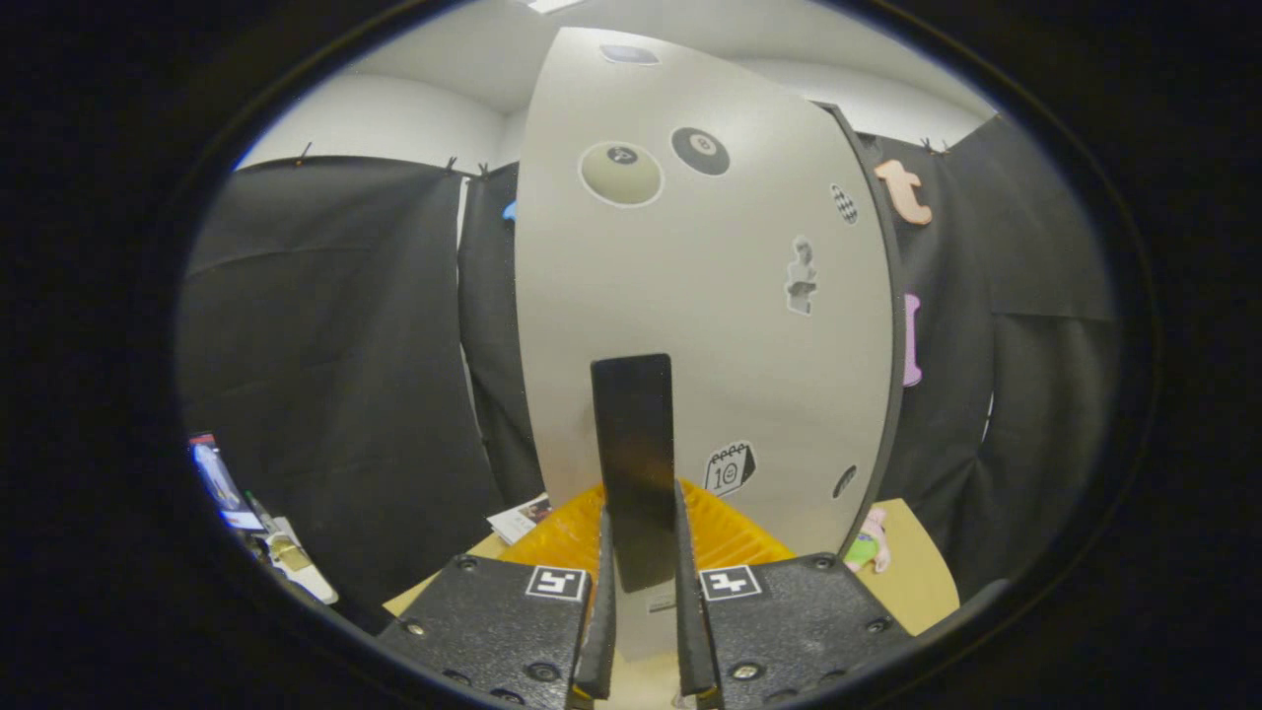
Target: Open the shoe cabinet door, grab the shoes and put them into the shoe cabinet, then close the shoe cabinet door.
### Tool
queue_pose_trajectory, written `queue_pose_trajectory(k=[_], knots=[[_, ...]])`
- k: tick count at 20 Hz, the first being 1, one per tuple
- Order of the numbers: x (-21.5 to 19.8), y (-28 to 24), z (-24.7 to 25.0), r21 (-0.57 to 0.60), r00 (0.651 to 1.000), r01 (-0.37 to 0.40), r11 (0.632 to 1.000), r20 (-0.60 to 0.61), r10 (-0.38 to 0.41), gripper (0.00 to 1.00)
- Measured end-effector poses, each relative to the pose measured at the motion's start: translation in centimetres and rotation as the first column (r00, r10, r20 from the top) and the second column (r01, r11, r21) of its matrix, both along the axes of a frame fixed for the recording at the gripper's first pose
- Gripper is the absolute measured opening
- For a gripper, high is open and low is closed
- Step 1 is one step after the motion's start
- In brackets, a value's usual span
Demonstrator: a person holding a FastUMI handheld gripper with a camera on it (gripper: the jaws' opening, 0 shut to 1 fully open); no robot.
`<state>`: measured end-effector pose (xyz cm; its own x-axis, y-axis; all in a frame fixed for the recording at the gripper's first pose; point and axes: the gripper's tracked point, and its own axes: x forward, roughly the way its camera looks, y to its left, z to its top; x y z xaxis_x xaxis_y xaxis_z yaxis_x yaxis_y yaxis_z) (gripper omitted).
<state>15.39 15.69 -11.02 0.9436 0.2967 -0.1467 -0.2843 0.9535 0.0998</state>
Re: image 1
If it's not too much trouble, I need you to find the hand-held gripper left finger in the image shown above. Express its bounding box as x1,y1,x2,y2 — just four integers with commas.
375,483,617,710

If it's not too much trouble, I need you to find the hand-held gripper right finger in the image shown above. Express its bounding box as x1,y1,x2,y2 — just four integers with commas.
674,480,913,710

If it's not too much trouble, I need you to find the black door handle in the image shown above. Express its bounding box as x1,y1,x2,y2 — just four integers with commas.
590,353,679,593

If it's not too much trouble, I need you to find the grey shoe cabinet door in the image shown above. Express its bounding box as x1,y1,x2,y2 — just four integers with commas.
515,28,898,662

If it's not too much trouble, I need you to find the pink green plush toy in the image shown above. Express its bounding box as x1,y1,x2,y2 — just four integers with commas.
843,505,891,575

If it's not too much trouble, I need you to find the white cluttered object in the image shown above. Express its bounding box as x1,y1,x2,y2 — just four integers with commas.
258,515,341,604

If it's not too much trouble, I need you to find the blue red flat object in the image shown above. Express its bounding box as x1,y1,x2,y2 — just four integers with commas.
189,432,265,533

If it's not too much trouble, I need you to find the black backdrop cloth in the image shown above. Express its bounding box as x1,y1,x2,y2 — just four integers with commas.
177,113,1125,632

